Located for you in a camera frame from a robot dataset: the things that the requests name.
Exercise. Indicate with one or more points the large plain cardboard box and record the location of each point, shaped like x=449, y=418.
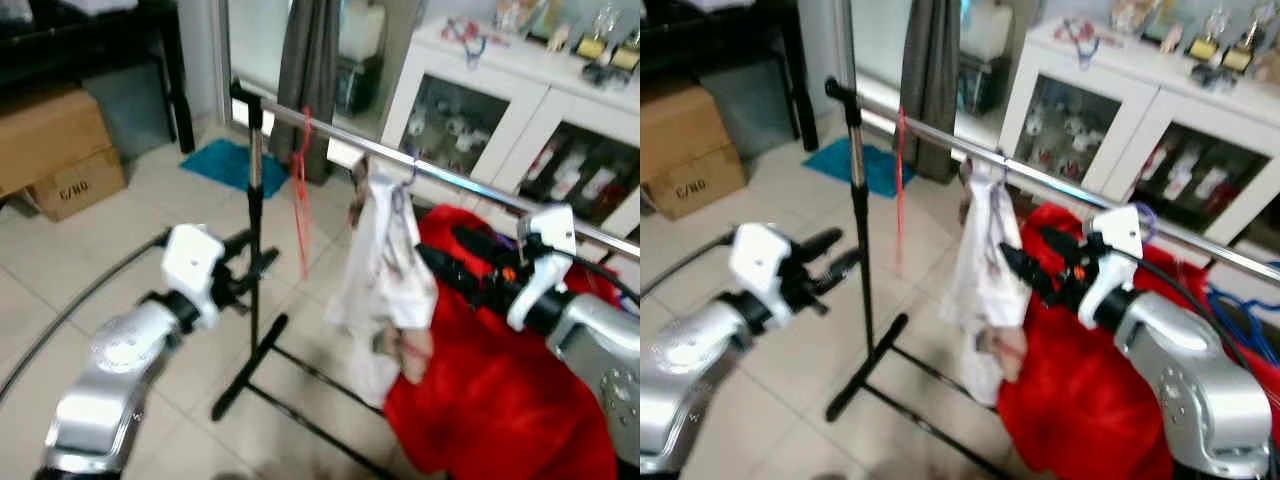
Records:
x=50, y=135
x=680, y=125

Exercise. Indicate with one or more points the grey curtain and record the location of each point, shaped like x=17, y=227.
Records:
x=305, y=70
x=930, y=80

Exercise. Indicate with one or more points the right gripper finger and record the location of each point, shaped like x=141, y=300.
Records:
x=445, y=272
x=480, y=243
x=1030, y=275
x=1063, y=245

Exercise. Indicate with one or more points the grey flat board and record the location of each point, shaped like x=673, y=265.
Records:
x=130, y=110
x=750, y=105

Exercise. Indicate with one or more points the blue purple plastic hanger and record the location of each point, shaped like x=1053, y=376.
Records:
x=1245, y=320

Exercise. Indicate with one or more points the gold trophy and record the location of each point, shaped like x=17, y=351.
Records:
x=1207, y=48
x=1243, y=58
x=592, y=45
x=626, y=58

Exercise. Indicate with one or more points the black and chrome clothes rack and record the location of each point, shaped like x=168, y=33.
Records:
x=256, y=200
x=858, y=200

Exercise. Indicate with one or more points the dark blue plastic hanger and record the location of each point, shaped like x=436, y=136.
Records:
x=1000, y=170
x=410, y=172

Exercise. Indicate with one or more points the small printed cardboard box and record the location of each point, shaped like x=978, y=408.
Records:
x=700, y=185
x=80, y=185

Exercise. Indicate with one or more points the aluminium framed glass door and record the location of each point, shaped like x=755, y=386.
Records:
x=245, y=40
x=870, y=40

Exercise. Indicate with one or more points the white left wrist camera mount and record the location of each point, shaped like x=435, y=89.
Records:
x=760, y=260
x=190, y=260

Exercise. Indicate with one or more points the white plastic canister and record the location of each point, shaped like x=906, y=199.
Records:
x=362, y=30
x=985, y=30

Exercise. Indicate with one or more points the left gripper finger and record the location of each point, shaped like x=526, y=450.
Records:
x=825, y=242
x=840, y=270
x=260, y=268
x=242, y=240

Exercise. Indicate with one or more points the red collared shirt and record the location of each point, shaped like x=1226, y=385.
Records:
x=1080, y=400
x=480, y=400

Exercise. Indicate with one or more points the teal floor mat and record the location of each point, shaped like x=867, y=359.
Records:
x=225, y=165
x=835, y=165

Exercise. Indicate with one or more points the black desk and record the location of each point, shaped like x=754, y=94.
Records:
x=720, y=40
x=60, y=50

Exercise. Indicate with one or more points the white patterned hanging garment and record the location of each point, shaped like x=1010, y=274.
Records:
x=385, y=270
x=985, y=280

